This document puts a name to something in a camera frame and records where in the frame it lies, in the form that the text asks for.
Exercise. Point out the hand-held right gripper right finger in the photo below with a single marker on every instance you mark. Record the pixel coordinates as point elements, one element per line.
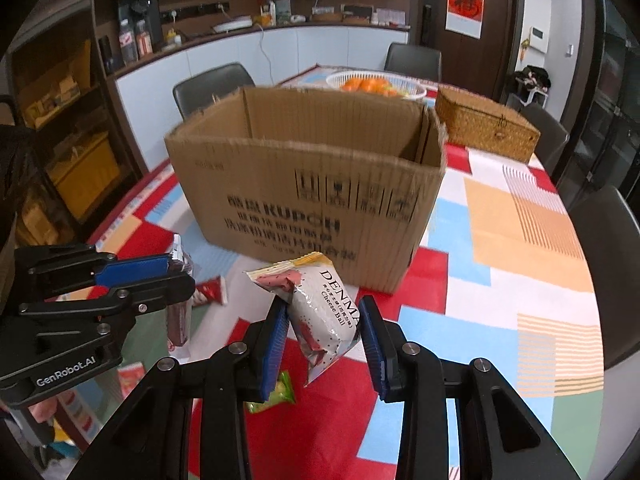
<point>375,350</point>

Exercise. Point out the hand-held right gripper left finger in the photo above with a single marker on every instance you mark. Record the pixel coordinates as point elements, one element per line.
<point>272,355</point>

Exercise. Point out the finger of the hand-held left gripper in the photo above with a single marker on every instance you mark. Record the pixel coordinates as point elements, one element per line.
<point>160,292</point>
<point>135,267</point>

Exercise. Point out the dark brown chocolate bar packet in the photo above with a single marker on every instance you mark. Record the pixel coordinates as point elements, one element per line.
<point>179,325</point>

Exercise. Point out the white snack packet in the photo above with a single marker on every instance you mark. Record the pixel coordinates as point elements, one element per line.
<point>325,310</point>

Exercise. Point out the brown cardboard box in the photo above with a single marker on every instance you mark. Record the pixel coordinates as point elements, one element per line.
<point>250,195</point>

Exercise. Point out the person's left hand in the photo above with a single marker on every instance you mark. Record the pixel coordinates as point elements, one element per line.
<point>42,410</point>

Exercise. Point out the green lollipop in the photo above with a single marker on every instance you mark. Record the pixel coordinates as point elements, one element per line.
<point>280,392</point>

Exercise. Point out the red and white candy packet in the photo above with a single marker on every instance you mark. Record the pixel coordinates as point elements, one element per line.
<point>212,291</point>

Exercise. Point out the red and white flat packet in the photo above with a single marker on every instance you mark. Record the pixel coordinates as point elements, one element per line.
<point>131,377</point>

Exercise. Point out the yellow storage box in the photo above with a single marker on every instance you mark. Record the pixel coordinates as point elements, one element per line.
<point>85,175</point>

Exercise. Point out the dark glass display cabinet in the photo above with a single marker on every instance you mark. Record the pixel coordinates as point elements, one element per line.
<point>60,110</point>

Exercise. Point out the grey dining chair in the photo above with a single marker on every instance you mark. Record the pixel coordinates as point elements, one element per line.
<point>210,90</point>
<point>412,60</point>
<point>547,132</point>
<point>610,270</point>

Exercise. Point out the clear bottle with red label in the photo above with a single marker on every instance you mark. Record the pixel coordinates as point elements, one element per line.
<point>144,40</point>
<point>128,45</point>

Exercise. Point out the small yellow bottle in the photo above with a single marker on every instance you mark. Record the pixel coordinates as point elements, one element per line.
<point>174,39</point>

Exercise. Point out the woven wicker basket with lid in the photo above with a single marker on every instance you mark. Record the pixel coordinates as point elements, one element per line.
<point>480,120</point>

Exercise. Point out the white plastic fruit basket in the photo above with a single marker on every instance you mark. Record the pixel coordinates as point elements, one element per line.
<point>415,92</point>

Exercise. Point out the white kitchen scale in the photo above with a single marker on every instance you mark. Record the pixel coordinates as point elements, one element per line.
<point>232,24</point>

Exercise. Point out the pile of oranges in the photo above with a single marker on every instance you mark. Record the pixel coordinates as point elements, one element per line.
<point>370,85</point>

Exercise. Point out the white lower cabinets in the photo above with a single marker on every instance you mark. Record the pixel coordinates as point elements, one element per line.
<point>320,50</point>

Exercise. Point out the green picture box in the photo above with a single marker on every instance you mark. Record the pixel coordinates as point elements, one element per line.
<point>282,12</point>

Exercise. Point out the white stool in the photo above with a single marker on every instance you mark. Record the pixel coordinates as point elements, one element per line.
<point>534,96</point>

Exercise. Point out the dark brown door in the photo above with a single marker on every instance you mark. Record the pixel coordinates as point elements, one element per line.
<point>495,60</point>

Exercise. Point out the dark bag pile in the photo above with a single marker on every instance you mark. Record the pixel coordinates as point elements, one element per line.
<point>532,76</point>

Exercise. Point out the black door lock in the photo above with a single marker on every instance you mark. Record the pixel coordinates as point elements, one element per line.
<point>427,25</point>

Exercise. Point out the black framed glass door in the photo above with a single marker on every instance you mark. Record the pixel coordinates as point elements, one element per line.
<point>605,110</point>

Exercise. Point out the yellow hanging ornament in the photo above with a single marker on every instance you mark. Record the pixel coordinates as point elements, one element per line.
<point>525,50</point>

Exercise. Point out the black box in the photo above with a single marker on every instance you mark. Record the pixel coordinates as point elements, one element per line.
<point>357,12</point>

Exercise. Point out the white intercom panel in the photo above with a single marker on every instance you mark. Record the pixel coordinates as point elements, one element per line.
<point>537,40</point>

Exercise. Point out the red and white wall calendar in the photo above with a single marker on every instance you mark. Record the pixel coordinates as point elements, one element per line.
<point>465,20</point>

